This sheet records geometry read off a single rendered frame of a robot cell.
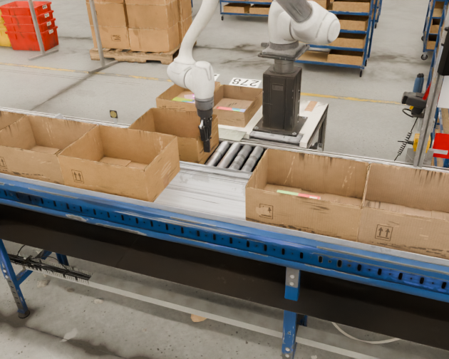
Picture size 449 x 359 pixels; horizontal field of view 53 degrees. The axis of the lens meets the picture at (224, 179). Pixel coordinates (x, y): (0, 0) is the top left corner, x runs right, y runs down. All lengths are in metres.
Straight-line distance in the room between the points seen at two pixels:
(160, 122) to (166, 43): 3.72
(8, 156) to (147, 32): 4.42
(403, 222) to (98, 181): 1.12
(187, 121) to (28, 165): 0.88
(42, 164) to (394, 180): 1.38
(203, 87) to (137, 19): 4.32
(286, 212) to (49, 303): 1.64
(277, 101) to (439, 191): 1.09
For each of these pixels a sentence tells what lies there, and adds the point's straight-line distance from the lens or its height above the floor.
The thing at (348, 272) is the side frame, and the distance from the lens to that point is 1.62.
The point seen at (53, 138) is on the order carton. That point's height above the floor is 0.94.
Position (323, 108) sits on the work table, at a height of 0.75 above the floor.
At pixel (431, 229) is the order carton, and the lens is 1.52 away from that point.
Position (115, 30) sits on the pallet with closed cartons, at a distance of 6.55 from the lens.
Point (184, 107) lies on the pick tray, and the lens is 2.77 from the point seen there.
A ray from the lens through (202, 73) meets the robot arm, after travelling 2.03.
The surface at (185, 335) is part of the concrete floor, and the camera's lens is 2.44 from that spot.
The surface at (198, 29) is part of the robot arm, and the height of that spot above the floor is 1.40.
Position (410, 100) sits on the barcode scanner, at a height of 1.07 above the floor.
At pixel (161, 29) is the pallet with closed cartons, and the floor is 0.44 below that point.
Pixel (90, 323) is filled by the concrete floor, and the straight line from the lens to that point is 2.60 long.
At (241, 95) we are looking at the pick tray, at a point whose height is 0.79.
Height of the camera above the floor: 1.90
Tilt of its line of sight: 32 degrees down
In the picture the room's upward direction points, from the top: 2 degrees counter-clockwise
